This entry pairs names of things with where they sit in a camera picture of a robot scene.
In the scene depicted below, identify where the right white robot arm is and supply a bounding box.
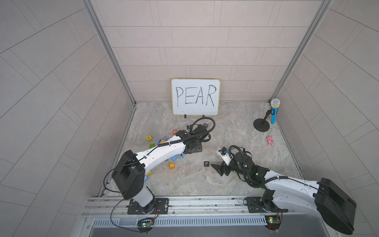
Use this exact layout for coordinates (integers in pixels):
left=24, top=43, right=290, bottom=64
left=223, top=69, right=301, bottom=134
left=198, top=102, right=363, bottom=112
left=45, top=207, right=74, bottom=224
left=212, top=152, right=357, bottom=235

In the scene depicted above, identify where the white PEAR whiteboard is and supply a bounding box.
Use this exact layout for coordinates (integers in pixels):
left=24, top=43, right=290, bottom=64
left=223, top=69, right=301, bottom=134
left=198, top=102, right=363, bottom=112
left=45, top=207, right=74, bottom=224
left=171, top=79, right=221, bottom=116

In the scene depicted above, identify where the pink toy figure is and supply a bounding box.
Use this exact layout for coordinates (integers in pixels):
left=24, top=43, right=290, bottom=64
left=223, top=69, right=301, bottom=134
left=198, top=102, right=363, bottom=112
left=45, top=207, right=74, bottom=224
left=265, top=136, right=274, bottom=146

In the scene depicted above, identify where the black microphone stand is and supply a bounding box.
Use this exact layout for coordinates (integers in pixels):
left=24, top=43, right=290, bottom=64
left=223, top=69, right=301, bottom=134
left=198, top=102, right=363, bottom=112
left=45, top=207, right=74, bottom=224
left=253, top=110, right=271, bottom=132

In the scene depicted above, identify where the right green circuit board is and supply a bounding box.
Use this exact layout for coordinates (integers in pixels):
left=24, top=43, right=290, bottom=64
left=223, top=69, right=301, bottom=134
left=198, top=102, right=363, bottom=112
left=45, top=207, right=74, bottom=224
left=265, top=216, right=282, bottom=231

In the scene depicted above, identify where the green circuit board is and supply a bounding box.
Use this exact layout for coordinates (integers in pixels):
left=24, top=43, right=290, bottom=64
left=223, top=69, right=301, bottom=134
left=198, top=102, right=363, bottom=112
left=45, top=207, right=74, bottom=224
left=137, top=218, right=154, bottom=233
left=265, top=216, right=282, bottom=231

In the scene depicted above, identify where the blue toy microphone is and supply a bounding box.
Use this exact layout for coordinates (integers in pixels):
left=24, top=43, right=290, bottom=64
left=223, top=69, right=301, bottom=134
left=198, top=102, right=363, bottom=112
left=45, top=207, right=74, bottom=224
left=270, top=98, right=280, bottom=124

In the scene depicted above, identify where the left green circuit board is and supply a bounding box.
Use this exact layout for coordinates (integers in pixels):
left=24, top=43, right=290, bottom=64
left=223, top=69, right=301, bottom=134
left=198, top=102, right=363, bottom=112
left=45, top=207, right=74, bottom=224
left=137, top=218, right=154, bottom=233

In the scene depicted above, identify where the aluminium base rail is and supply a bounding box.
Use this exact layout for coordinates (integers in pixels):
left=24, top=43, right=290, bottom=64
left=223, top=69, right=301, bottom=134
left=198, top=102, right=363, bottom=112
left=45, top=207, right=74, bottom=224
left=79, top=194, right=332, bottom=229

